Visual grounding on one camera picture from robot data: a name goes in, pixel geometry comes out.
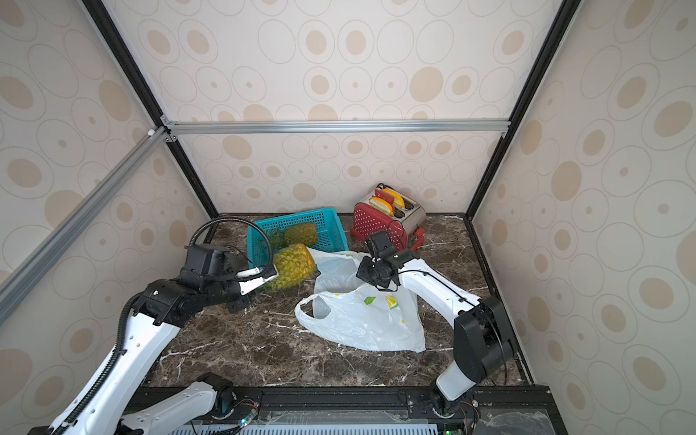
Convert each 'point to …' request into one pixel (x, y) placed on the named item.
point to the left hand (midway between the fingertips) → (263, 280)
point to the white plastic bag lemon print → (350, 308)
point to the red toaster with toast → (392, 210)
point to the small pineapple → (304, 234)
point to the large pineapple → (294, 265)
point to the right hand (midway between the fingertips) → (357, 277)
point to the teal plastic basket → (331, 236)
